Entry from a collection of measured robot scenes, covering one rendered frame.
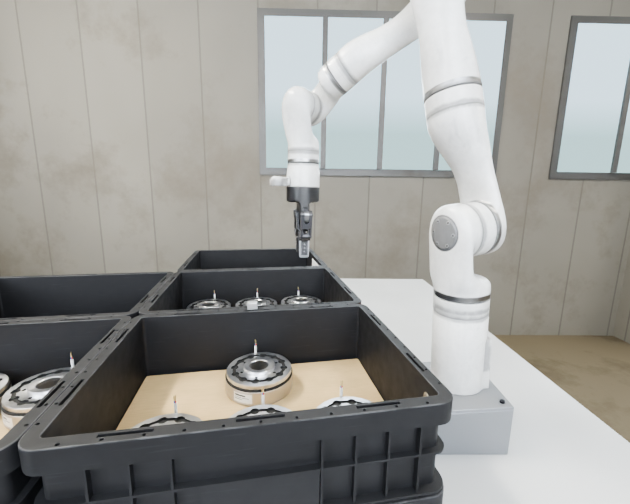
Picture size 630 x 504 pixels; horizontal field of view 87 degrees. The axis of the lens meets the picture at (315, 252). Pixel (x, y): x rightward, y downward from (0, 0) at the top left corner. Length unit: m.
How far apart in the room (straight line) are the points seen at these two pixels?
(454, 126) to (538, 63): 2.50
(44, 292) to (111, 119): 2.02
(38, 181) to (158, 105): 1.05
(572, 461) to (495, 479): 0.15
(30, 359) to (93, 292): 0.30
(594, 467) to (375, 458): 0.46
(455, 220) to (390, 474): 0.36
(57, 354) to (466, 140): 0.73
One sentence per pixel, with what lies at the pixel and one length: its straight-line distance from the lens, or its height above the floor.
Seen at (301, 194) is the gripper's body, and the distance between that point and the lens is 0.73.
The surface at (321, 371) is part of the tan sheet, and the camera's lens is 0.61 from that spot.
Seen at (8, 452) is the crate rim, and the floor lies 0.92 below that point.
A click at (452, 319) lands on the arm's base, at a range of 0.61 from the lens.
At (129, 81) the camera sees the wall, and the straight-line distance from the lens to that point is 2.87.
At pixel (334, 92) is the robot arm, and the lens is 0.74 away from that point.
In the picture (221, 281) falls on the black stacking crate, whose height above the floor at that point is 0.90.
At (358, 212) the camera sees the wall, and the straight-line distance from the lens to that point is 2.52.
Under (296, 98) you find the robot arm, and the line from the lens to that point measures 0.74.
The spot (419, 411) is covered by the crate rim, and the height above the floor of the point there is 0.92.
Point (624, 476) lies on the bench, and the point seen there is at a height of 0.70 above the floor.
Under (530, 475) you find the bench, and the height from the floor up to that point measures 0.70.
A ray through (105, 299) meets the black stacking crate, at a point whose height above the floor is 0.87.
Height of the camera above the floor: 1.14
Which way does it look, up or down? 11 degrees down
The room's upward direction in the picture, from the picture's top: 1 degrees clockwise
